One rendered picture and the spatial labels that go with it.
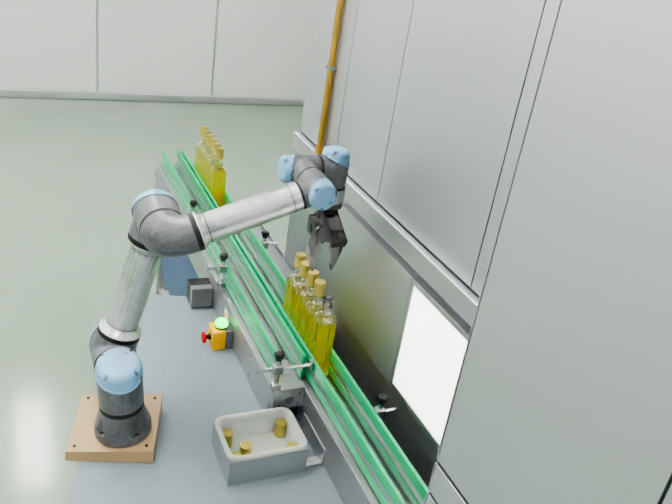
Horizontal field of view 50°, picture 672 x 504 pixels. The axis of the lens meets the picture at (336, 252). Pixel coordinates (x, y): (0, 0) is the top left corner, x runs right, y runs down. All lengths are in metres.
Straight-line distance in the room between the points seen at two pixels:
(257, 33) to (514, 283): 7.18
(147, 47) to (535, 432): 7.09
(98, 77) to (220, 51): 1.28
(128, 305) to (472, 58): 1.06
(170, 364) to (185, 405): 0.21
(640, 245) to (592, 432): 0.22
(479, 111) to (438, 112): 0.17
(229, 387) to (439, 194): 0.95
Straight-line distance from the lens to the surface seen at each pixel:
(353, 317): 2.18
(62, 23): 7.64
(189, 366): 2.38
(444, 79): 1.77
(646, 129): 0.79
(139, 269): 1.90
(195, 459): 2.05
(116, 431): 2.01
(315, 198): 1.76
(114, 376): 1.91
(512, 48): 1.57
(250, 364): 2.28
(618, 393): 0.84
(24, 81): 7.75
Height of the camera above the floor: 2.15
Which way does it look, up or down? 26 degrees down
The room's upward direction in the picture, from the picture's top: 9 degrees clockwise
